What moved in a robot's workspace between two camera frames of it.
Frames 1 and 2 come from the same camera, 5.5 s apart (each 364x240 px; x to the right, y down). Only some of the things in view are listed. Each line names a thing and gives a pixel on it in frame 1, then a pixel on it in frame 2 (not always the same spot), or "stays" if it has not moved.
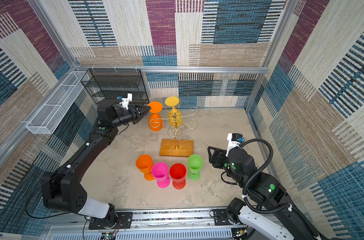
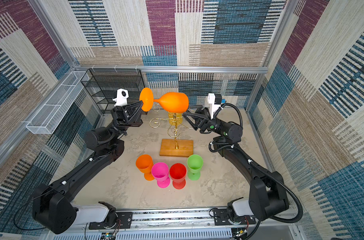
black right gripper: x=218 y=154 to x=197 y=116
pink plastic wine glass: x=160 y=171 stays
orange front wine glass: x=144 y=162 stays
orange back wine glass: x=155 y=122 to x=176 y=102
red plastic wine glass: x=177 y=172 stays
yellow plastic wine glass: x=175 y=118 stays
